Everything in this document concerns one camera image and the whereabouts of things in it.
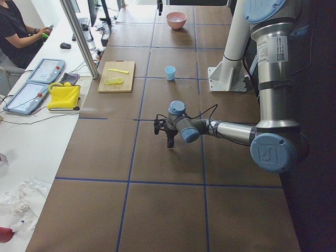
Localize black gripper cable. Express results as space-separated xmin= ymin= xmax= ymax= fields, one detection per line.
xmin=188 ymin=103 xmax=218 ymax=137

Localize bamboo cutting board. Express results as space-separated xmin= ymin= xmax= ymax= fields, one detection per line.
xmin=98 ymin=61 xmax=135 ymax=93

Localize yellow cloth bag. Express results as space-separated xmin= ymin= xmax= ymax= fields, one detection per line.
xmin=47 ymin=82 xmax=81 ymax=111

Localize black monitor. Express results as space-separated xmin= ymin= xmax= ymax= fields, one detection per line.
xmin=87 ymin=0 xmax=111 ymax=26

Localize clear water bottle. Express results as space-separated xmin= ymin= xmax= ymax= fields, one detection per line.
xmin=81 ymin=24 xmax=96 ymax=50

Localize clear ice cubes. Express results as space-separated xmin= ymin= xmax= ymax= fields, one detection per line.
xmin=166 ymin=15 xmax=184 ymax=23

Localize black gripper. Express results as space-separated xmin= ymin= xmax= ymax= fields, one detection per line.
xmin=165 ymin=123 xmax=178 ymax=148

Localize yellow plastic knife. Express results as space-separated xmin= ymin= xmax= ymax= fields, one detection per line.
xmin=108 ymin=68 xmax=130 ymax=74

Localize person in black shirt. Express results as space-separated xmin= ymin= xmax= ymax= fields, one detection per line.
xmin=1 ymin=1 xmax=52 ymax=69

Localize aluminium frame post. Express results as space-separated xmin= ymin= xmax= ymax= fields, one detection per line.
xmin=60 ymin=0 xmax=99 ymax=80

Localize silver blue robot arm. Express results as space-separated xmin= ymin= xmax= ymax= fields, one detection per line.
xmin=154 ymin=1 xmax=312 ymax=173

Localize red object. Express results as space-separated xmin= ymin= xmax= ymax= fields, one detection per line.
xmin=0 ymin=227 xmax=14 ymax=243

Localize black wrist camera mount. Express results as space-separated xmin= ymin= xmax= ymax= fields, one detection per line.
xmin=153 ymin=114 xmax=167 ymax=135

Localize blue teach pendant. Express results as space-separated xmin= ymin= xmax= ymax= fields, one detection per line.
xmin=27 ymin=58 xmax=65 ymax=84
xmin=3 ymin=81 xmax=49 ymax=116

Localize crumpled clear plastic bags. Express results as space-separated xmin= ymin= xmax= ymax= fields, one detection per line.
xmin=1 ymin=179 xmax=51 ymax=232

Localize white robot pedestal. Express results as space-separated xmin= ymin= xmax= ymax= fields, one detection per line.
xmin=208 ymin=0 xmax=250 ymax=92

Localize black computer mouse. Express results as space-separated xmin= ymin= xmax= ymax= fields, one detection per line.
xmin=60 ymin=43 xmax=71 ymax=49

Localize blue teach pendant near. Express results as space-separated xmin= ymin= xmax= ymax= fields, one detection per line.
xmin=3 ymin=81 xmax=49 ymax=116

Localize blue teach pendant far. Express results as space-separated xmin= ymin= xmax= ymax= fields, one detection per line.
xmin=27 ymin=58 xmax=65 ymax=84

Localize light blue plastic cup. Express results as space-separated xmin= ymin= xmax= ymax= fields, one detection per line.
xmin=165 ymin=66 xmax=176 ymax=81

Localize pink bowl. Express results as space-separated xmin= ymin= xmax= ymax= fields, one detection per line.
xmin=166 ymin=12 xmax=187 ymax=30

